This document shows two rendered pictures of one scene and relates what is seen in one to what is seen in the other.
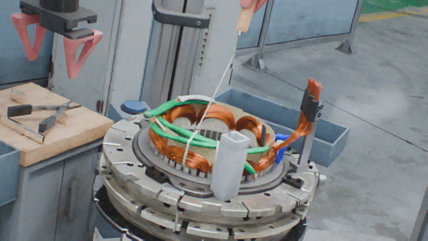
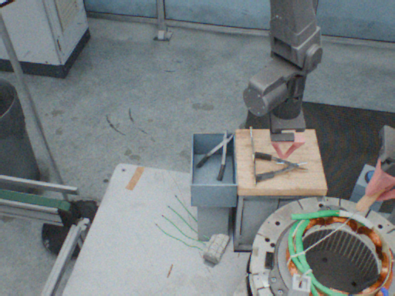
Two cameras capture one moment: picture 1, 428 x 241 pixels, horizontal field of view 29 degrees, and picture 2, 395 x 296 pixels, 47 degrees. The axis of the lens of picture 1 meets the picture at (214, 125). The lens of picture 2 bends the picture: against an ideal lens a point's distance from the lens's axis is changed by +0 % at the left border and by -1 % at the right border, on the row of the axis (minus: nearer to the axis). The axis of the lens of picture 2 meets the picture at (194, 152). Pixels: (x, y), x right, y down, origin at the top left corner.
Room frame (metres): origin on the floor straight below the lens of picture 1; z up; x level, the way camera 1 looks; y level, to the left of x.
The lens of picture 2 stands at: (0.69, -0.26, 1.89)
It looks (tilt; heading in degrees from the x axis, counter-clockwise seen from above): 48 degrees down; 64
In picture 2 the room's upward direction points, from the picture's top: 2 degrees counter-clockwise
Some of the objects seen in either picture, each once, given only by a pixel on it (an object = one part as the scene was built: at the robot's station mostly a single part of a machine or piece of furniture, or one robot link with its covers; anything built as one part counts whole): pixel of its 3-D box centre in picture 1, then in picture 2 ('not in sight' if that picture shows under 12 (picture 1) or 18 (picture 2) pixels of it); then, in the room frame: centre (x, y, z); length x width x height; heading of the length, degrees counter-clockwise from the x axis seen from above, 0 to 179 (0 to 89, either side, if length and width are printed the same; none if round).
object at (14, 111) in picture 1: (20, 110); (263, 156); (1.14, 0.30, 1.09); 0.04 x 0.01 x 0.02; 136
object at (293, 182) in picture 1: (292, 180); not in sight; (1.07, -0.13, 1.10); 0.03 x 0.02 x 0.01; 73
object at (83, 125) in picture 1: (28, 120); (278, 160); (1.18, 0.29, 1.05); 0.20 x 0.19 x 0.02; 151
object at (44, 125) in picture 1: (46, 124); (265, 176); (1.11, 0.25, 1.09); 0.04 x 0.01 x 0.02; 166
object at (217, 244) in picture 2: not in sight; (216, 247); (1.02, 0.29, 0.80); 0.10 x 0.05 x 0.04; 35
